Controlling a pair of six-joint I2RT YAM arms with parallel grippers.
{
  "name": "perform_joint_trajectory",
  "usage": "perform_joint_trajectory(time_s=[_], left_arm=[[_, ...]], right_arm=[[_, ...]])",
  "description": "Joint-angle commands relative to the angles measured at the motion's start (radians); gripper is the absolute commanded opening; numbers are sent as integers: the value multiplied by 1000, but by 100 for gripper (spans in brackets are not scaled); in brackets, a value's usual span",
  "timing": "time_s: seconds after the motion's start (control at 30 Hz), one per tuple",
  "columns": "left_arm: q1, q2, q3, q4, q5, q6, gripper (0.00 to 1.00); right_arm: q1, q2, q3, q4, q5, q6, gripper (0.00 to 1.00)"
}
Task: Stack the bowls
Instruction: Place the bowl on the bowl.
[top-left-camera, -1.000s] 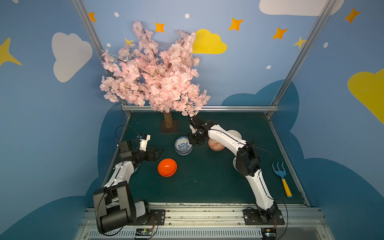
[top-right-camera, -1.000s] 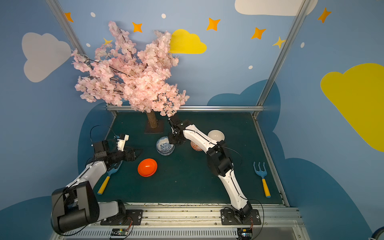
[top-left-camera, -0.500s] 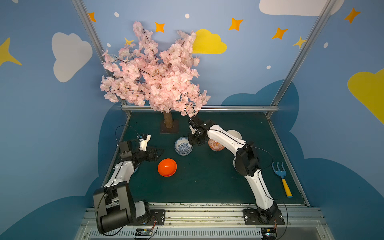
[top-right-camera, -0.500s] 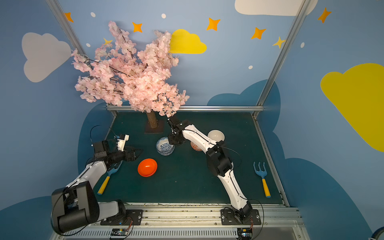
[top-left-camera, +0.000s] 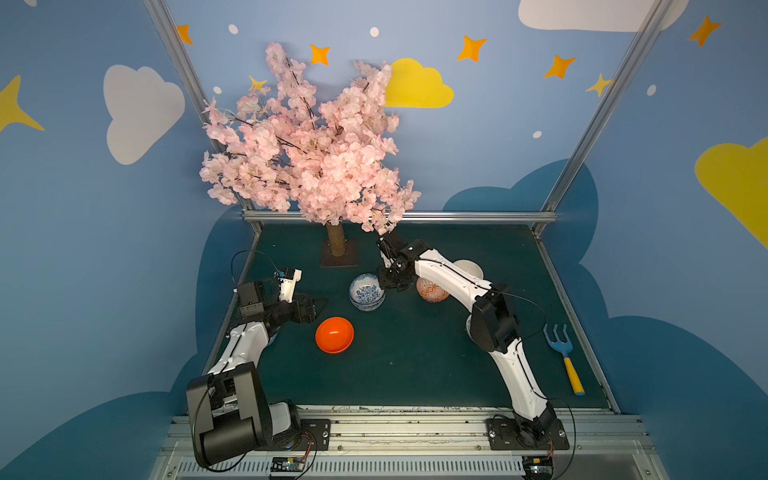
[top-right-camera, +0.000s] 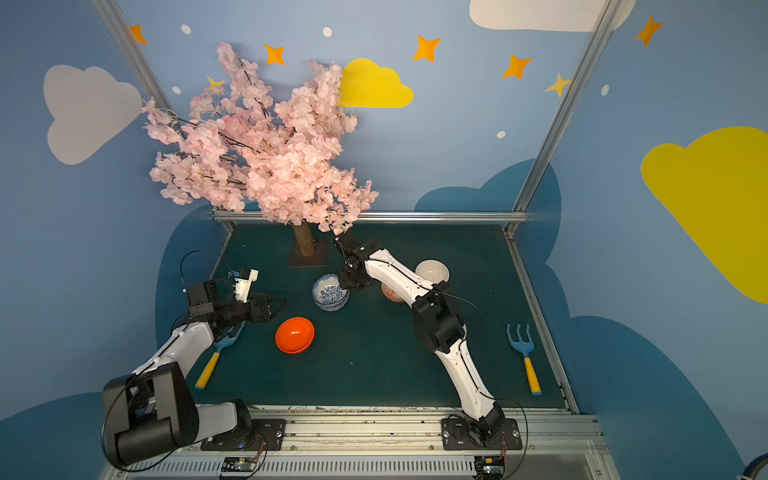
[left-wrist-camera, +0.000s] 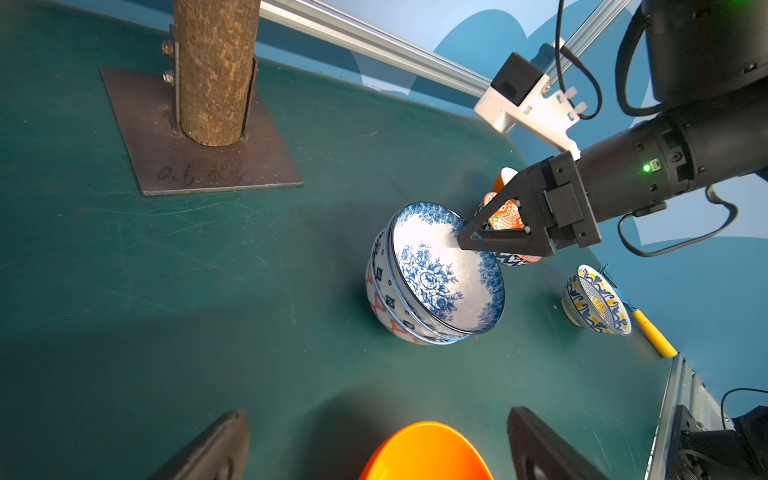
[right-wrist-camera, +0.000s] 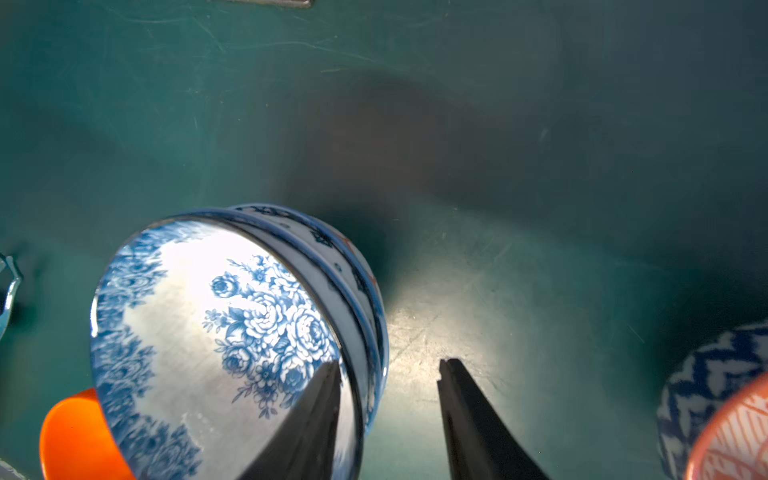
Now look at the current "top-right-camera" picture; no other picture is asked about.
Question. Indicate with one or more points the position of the dark blue patterned bowl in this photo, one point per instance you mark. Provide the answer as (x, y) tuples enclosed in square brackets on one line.
[(332, 306)]

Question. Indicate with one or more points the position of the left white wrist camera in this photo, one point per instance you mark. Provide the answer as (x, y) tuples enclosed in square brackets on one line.
[(243, 282)]

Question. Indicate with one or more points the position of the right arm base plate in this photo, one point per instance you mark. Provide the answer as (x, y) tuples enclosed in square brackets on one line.
[(458, 434)]

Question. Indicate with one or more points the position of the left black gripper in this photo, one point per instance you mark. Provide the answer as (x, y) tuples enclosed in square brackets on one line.
[(260, 307)]

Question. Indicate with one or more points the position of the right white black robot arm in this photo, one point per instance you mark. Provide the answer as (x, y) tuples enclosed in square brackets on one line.
[(437, 323)]

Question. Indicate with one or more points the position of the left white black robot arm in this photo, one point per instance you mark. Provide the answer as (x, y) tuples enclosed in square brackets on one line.
[(151, 412)]

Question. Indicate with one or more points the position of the left green circuit board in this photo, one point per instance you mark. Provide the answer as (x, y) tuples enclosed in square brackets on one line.
[(238, 466)]

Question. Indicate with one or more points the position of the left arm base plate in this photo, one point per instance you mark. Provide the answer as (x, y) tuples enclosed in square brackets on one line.
[(267, 433)]

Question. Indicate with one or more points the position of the blue yellow garden fork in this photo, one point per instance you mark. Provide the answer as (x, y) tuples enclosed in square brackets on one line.
[(217, 357), (520, 339)]

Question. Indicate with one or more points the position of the red patterned bowl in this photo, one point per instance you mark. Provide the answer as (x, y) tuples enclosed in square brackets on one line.
[(390, 294)]

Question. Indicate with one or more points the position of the right circuit board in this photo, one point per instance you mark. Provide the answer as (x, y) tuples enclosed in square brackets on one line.
[(489, 468)]

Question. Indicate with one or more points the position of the left blue yellow garden fork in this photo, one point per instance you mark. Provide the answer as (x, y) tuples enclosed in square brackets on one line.
[(217, 357)]

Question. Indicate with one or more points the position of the right blue yellow garden fork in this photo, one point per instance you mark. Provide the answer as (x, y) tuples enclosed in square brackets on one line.
[(520, 339)]

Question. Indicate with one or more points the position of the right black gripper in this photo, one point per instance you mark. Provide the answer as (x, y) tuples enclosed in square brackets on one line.
[(349, 252)]

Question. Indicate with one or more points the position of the aluminium front rail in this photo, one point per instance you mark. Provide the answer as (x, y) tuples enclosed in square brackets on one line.
[(396, 443)]

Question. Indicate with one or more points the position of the light blue patterned bowl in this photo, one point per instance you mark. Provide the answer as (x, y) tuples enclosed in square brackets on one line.
[(329, 294)]

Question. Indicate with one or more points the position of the blue white floral bowl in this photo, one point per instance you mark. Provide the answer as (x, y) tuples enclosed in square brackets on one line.
[(326, 280)]

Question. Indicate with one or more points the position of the cream white bowl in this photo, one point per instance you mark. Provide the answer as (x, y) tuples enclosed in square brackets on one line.
[(433, 271)]

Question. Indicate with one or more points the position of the orange plastic bowl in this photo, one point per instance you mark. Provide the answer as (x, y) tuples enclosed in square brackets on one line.
[(295, 335)]

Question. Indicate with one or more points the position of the pink cherry blossom tree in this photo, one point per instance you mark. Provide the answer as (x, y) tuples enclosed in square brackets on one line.
[(238, 146)]

